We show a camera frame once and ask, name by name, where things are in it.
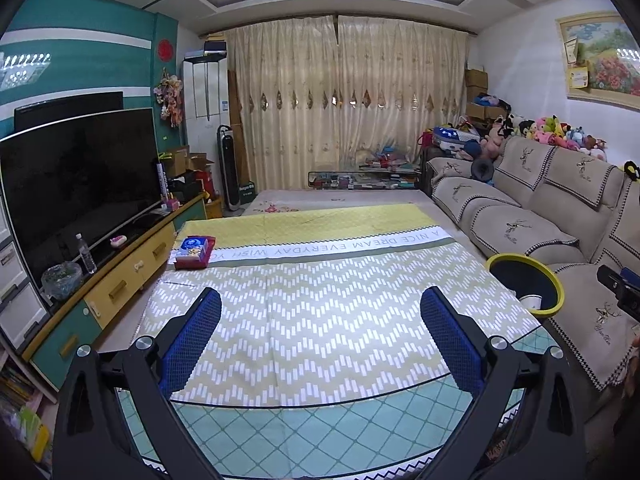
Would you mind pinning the black yellow plush toy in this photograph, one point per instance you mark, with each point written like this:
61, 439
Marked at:
632, 170

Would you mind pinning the pile of plush toys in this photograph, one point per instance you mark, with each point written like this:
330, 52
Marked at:
550, 132

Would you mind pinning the stack of cardboard boxes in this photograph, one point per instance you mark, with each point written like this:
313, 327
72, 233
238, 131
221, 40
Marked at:
476, 90

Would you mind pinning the black tower fan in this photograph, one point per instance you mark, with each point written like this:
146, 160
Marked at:
229, 170

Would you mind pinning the framed flower painting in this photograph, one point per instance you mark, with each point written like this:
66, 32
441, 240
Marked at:
605, 55

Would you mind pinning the red flat packet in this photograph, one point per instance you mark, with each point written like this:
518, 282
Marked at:
212, 245

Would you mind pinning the clear water bottle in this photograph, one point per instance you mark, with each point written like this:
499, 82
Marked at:
86, 257

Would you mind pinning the chevron patterned tablecloth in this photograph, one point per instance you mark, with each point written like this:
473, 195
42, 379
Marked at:
325, 300

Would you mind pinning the small pink item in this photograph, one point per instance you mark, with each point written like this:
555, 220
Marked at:
119, 241

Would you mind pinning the beige curtain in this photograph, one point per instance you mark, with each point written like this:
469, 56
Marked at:
345, 100

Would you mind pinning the small black television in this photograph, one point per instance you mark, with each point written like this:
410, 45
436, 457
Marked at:
65, 110

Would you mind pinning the white tower air conditioner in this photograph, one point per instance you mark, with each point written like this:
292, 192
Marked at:
205, 105

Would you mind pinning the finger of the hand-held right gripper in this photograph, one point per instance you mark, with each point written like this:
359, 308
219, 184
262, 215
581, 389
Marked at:
610, 277

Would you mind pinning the yellow rimmed black bin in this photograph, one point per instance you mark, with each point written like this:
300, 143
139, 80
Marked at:
525, 280

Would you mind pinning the dark neck pillow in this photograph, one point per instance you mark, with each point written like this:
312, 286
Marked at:
483, 170

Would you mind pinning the large black television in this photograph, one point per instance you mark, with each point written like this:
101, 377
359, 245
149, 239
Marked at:
75, 185

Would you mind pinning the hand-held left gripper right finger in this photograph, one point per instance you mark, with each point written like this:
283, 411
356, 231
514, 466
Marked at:
452, 340

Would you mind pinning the beige sofa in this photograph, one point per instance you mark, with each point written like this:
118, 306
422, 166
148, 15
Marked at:
525, 225

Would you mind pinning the small blue red box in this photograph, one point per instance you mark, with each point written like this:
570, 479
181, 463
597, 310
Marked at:
192, 250

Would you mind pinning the cluttered glass coffee table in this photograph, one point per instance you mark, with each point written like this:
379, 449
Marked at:
365, 180

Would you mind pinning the white drawer cabinet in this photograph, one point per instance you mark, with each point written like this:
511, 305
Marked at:
15, 285

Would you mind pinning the artificial flower decoration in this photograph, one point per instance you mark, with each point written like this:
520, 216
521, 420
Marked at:
169, 100

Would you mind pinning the yellow green television cabinet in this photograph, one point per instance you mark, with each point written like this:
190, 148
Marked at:
125, 270

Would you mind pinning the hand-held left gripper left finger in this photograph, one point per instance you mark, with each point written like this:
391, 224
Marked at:
190, 340

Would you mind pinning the blue star pillow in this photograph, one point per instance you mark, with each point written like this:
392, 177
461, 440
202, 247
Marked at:
452, 137

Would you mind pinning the red round wall decoration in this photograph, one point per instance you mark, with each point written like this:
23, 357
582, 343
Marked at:
166, 49

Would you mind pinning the shelf of books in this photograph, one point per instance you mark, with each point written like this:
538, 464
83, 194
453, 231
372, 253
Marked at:
22, 410

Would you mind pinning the wicker basket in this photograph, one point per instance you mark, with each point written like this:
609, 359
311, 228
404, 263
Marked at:
214, 207

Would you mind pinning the open cardboard box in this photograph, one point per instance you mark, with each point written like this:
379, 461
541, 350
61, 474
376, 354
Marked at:
182, 160

